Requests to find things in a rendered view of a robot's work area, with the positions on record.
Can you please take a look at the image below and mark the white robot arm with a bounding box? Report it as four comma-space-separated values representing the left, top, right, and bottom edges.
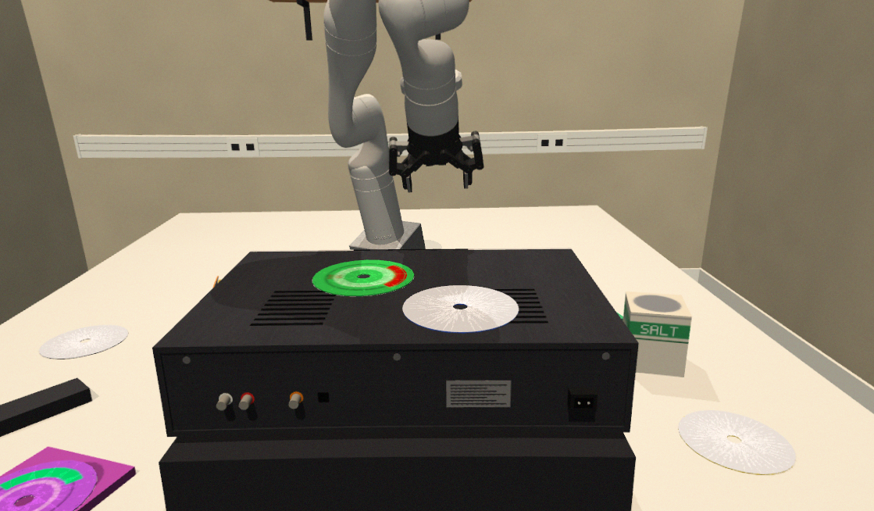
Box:
323, 0, 469, 245

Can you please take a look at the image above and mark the green cd with red label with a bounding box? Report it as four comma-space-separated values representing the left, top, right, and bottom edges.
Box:
312, 260, 414, 296

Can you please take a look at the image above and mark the silver cd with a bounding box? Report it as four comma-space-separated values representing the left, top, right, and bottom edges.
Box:
402, 285, 519, 334
679, 410, 796, 475
39, 325, 128, 359

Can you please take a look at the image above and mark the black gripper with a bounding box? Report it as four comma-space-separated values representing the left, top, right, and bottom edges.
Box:
389, 122, 484, 192

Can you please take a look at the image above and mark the beige salt container with green label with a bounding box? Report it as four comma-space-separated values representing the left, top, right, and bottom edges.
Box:
623, 291, 692, 377

